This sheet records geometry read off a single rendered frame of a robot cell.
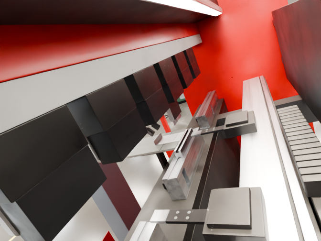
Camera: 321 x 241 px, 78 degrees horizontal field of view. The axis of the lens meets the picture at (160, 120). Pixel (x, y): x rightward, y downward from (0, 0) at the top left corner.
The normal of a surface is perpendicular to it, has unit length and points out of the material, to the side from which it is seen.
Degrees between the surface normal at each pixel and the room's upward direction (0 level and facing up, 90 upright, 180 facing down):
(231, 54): 90
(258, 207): 0
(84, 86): 90
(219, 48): 90
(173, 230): 0
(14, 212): 90
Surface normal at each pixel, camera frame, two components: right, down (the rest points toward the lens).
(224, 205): -0.39, -0.88
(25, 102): 0.85, -0.23
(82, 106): -0.36, 0.41
